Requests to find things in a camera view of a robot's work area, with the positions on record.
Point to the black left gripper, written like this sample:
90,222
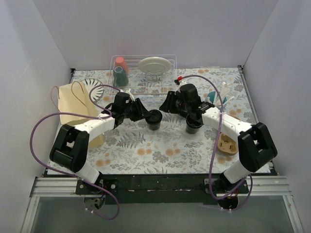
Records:
137,109

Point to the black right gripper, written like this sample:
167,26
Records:
171,105

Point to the black cup lid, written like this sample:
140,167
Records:
155,117

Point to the black coffee cup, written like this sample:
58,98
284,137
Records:
154,126

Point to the stack of black cups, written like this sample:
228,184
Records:
192,126

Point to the brown cardboard cup carriers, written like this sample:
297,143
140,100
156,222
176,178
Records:
227,145

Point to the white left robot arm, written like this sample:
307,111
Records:
70,148

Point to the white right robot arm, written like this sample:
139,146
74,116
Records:
255,145

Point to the floral table mat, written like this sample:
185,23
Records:
133,148

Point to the dark green mug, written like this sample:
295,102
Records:
120,77

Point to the cream ceramic plate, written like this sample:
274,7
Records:
154,65

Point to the blue cup holder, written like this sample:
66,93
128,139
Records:
212,97

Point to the striped black white plate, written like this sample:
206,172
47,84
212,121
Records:
91,83

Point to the pink cup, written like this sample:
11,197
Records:
120,62

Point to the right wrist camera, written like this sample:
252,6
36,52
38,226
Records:
179,82

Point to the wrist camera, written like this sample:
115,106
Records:
179,82
129,91

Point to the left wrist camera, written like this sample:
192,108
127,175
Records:
129,91

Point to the white wire dish rack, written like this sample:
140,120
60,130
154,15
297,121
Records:
148,87

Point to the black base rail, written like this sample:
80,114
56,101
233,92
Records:
158,188

